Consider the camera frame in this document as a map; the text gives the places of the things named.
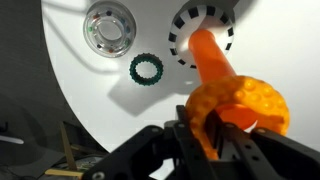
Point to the black white striped rod base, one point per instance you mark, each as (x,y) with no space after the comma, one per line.
(178,23)

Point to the white bar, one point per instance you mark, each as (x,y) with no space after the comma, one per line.
(10,139)

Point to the orange rod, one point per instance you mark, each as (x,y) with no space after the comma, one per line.
(210,56)

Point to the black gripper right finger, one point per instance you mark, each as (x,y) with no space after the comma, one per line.
(266,156)

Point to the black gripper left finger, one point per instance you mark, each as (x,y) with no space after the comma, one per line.
(160,153)

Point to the wooden stick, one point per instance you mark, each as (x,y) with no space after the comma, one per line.
(63,172)
(68,146)

